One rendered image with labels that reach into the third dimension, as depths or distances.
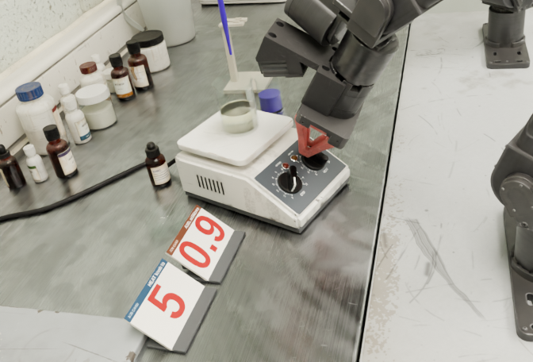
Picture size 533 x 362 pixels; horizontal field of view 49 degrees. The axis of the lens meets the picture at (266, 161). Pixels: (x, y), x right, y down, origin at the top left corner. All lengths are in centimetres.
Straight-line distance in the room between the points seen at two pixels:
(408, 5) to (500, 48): 61
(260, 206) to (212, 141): 11
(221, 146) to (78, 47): 58
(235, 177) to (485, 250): 30
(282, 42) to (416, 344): 34
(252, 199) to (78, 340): 26
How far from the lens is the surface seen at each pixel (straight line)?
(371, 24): 58
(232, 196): 77
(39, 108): 103
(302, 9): 66
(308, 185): 75
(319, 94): 67
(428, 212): 76
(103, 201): 89
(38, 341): 70
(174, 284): 67
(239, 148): 75
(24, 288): 79
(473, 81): 107
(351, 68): 64
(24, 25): 122
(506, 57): 114
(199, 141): 79
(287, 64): 67
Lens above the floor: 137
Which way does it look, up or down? 32 degrees down
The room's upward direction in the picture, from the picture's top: 10 degrees counter-clockwise
